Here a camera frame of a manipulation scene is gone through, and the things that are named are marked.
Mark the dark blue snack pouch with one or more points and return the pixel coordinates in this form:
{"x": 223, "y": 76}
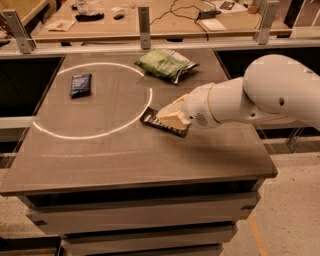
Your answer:
{"x": 80, "y": 85}

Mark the right metal bracket post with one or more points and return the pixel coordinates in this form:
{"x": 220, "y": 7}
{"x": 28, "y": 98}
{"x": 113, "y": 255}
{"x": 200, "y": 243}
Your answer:
{"x": 267, "y": 10}

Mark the white paper sheet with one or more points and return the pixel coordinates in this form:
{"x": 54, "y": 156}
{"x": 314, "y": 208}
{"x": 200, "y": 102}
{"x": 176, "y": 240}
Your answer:
{"x": 213, "y": 24}

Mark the black rxbar chocolate wrapper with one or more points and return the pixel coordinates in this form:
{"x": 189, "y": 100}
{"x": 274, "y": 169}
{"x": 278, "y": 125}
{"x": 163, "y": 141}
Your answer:
{"x": 149, "y": 118}

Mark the paper packet on desk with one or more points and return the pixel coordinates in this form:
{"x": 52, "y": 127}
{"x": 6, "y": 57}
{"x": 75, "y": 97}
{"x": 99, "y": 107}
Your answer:
{"x": 60, "y": 25}

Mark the black power adapter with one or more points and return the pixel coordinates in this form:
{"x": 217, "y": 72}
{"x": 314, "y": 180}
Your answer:
{"x": 208, "y": 14}

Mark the middle metal bracket post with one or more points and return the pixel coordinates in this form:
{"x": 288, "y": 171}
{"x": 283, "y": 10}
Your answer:
{"x": 144, "y": 27}

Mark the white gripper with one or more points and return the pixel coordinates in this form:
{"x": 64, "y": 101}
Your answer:
{"x": 196, "y": 106}

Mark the dark phone on paper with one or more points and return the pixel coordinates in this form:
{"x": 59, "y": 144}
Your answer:
{"x": 227, "y": 5}

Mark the black cloth bundle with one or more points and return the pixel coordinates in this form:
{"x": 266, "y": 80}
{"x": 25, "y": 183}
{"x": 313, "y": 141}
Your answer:
{"x": 89, "y": 16}

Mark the left metal bracket post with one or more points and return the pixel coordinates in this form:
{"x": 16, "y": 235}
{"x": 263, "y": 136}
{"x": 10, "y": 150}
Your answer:
{"x": 24, "y": 41}

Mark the metal bracket post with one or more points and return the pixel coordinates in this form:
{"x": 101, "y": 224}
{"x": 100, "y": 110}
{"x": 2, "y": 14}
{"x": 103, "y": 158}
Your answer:
{"x": 144, "y": 27}
{"x": 24, "y": 41}
{"x": 267, "y": 10}

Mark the green jalapeno chip bag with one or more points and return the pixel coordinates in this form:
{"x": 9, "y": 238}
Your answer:
{"x": 165, "y": 63}

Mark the grey drawer cabinet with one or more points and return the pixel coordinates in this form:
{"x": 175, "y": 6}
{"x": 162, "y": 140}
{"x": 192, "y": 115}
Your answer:
{"x": 175, "y": 220}

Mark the small black remote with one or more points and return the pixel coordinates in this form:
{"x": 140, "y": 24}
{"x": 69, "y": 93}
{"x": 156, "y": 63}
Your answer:
{"x": 119, "y": 16}

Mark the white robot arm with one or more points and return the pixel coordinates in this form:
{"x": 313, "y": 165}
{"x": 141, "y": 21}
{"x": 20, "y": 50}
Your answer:
{"x": 273, "y": 89}

